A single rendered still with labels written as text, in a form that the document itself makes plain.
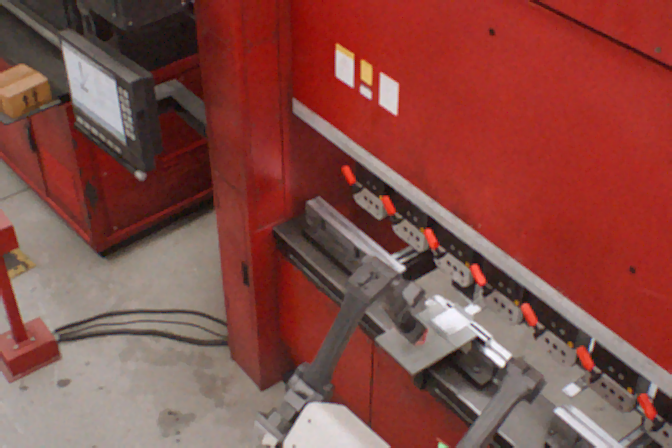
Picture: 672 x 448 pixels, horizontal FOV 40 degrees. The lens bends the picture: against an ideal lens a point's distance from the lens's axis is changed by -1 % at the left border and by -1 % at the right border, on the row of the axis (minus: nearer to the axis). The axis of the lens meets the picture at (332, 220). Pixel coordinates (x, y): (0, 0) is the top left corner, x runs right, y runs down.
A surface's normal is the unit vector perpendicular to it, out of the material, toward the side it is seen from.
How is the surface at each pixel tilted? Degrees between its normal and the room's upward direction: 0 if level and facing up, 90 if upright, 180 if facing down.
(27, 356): 90
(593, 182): 90
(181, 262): 0
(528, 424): 0
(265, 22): 90
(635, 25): 90
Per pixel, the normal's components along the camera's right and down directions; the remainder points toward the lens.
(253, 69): 0.61, 0.50
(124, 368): 0.00, -0.77
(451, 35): -0.80, 0.38
